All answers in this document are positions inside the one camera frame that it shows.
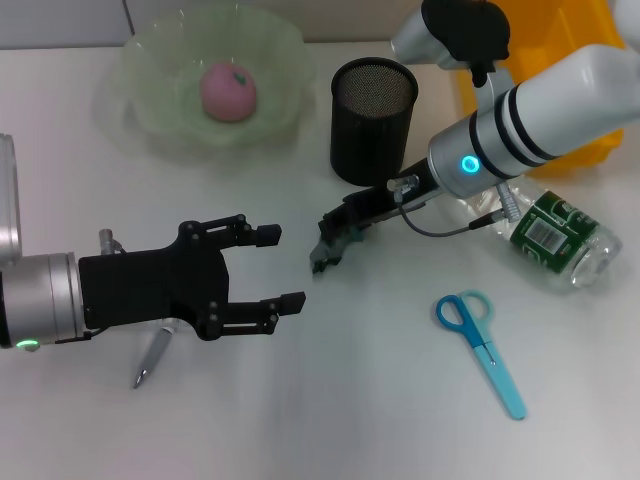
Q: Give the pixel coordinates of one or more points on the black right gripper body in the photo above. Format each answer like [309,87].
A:
[380,202]

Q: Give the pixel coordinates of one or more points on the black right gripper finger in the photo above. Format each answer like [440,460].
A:
[352,232]
[335,220]

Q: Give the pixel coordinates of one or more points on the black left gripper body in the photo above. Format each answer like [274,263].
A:
[150,285]

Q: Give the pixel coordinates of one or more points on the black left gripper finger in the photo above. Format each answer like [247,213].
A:
[269,235]
[292,303]

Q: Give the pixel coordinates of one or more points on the green plastic wrapper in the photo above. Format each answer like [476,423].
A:
[327,257]

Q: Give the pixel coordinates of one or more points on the clear green-label water bottle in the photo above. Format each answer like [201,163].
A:
[555,235]

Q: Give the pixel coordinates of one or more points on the white and silver left arm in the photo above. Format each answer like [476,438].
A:
[45,300]

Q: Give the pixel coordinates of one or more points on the black mesh pen holder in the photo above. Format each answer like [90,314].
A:
[370,140]

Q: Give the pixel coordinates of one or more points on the silver ballpoint pen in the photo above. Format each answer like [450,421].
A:
[150,360]

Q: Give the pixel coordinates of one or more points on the blue scissors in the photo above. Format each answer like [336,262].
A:
[480,340]

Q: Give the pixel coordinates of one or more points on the green translucent fruit bowl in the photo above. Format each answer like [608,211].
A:
[170,100]

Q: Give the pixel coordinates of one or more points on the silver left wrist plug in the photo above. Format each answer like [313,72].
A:
[107,240]

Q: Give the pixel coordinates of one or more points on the yellow plastic bin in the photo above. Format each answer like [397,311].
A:
[570,30]

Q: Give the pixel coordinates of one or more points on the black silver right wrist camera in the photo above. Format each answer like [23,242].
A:
[465,30]

